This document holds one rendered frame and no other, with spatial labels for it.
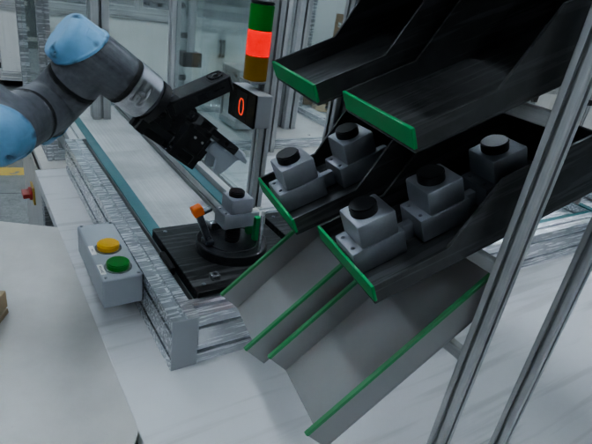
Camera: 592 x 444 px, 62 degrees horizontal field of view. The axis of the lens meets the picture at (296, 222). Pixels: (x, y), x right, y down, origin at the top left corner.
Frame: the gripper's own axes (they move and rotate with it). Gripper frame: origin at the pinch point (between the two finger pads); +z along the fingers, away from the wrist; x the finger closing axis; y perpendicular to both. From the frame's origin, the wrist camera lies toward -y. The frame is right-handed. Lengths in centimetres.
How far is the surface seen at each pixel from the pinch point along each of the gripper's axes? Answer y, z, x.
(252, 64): -16.0, 0.1, -17.3
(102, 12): -9, -5, -105
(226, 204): 9.2, 3.8, 0.2
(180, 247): 21.5, 3.7, -3.2
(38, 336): 45.9, -10.6, 0.1
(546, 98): -249, 414, -222
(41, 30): 7, -21, -82
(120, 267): 28.8, -6.2, 0.2
